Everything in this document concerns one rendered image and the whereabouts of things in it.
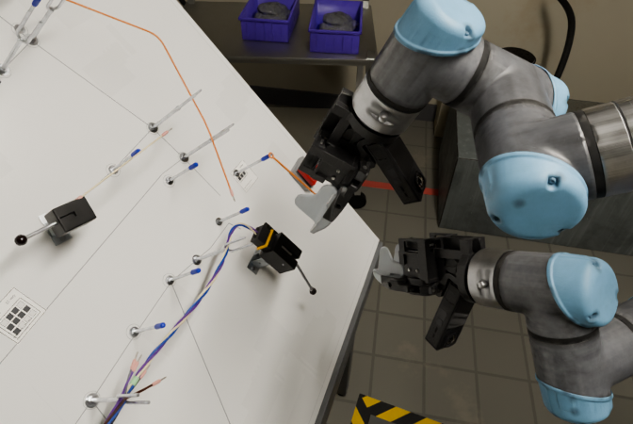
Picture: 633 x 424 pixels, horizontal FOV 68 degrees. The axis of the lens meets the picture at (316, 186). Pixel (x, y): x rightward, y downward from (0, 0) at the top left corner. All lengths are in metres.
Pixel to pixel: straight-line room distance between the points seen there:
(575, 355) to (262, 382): 0.50
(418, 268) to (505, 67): 0.31
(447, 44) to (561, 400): 0.42
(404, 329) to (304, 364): 1.18
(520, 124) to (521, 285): 0.22
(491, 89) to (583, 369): 0.33
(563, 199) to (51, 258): 0.61
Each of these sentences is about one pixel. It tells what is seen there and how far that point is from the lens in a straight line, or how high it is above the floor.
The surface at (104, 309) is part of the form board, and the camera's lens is 0.74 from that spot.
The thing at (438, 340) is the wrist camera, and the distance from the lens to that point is 0.72.
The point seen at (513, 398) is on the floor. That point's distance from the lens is 2.07.
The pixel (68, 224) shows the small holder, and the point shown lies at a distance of 0.67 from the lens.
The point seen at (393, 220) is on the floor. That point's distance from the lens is 2.46.
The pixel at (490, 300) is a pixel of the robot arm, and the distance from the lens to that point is 0.63.
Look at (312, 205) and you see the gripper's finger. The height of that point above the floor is 1.31.
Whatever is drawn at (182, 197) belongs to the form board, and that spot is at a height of 1.21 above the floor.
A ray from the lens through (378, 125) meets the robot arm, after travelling 0.53.
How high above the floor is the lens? 1.77
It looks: 43 degrees down
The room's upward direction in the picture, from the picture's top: 1 degrees clockwise
